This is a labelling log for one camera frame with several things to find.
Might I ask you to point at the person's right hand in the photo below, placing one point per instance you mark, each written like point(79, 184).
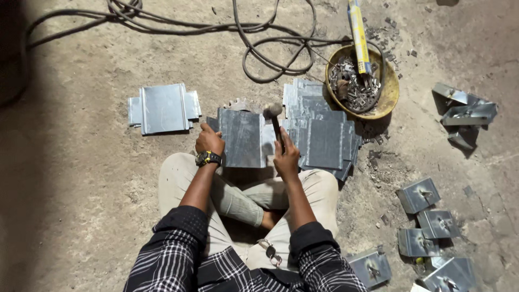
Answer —
point(287, 160)

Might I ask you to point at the person's left hand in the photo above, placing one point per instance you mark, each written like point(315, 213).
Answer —
point(210, 142)

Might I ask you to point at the person's left fingers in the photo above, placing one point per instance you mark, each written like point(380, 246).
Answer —
point(207, 129)

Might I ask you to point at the person's right fingers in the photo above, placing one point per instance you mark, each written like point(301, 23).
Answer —
point(288, 142)

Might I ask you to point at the bent grey metal sheet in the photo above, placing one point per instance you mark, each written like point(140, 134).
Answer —
point(242, 138)

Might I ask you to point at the black yellow wristwatch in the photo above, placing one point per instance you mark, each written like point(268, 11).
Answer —
point(207, 158)

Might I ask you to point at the large pile of metal sheets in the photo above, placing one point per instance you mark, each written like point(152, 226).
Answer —
point(323, 140)

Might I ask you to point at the toothed metal gear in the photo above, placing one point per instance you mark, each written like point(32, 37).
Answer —
point(236, 104)

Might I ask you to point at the small stack of metal sheets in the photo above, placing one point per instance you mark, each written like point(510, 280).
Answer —
point(163, 107)

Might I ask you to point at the person's beige trouser legs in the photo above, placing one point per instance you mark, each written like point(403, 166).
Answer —
point(243, 202)

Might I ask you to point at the person's bare foot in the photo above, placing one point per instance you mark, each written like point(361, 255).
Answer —
point(269, 220)

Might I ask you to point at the heap of small metal clips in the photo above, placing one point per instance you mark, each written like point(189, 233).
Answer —
point(357, 93)

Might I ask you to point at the scattered small metal scraps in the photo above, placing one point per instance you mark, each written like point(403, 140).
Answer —
point(375, 154)
point(385, 38)

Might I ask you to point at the bunch of keys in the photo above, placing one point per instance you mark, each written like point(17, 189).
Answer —
point(271, 252)

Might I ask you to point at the yellow round pan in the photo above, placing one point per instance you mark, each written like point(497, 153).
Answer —
point(390, 87)

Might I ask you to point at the long yellow blue packet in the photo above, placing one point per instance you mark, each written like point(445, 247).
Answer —
point(359, 36)

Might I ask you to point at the person's black plaid shirt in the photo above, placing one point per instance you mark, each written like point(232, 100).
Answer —
point(178, 259)

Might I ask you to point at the folded metal box with clip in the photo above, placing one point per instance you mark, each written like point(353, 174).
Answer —
point(438, 224)
point(450, 276)
point(369, 268)
point(417, 242)
point(417, 195)

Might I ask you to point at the open bent metal channel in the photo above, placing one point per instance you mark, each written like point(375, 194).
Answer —
point(466, 107)
point(463, 137)

